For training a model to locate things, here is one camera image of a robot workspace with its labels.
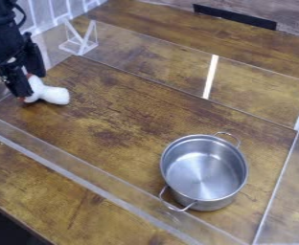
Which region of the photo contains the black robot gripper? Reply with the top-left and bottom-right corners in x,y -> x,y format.
0,0 -> 46,98

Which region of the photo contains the white plush mushroom red cap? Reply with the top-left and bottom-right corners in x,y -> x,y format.
19,75 -> 71,105

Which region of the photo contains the silver metal pot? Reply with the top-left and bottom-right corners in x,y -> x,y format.
159,131 -> 250,212

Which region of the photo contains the black bar on table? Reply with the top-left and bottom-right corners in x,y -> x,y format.
194,4 -> 279,31

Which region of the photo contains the clear acrylic triangle bracket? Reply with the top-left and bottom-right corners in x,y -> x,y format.
59,19 -> 99,56

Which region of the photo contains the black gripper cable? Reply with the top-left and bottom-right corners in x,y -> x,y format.
12,2 -> 28,30

